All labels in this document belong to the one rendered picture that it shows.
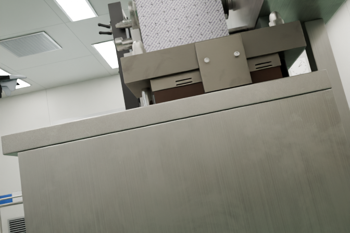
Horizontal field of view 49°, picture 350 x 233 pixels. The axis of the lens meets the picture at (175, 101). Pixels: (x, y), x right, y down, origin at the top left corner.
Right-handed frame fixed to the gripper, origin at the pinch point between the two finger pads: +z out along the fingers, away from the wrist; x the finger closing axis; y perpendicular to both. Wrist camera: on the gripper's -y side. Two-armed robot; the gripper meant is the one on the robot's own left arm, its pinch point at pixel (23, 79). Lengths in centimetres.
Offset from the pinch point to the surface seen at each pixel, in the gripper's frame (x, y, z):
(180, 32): 68, 1, 30
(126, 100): 28.9, 14.0, 29.2
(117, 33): 25.9, -11.4, 30.0
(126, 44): 52, 0, 21
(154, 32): 64, 0, 24
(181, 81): 85, 17, 18
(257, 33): 94, 9, 32
